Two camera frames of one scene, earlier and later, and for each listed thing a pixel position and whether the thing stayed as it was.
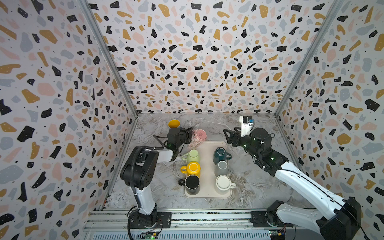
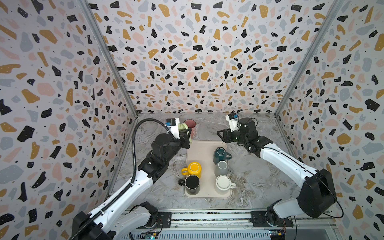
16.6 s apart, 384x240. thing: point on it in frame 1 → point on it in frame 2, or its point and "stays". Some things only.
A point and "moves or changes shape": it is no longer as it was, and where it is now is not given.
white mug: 223,182 stays
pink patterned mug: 199,136 → 191,124
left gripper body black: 183,138 stays
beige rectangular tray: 207,177 stays
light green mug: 192,155 moves or changes shape
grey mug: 222,168 stays
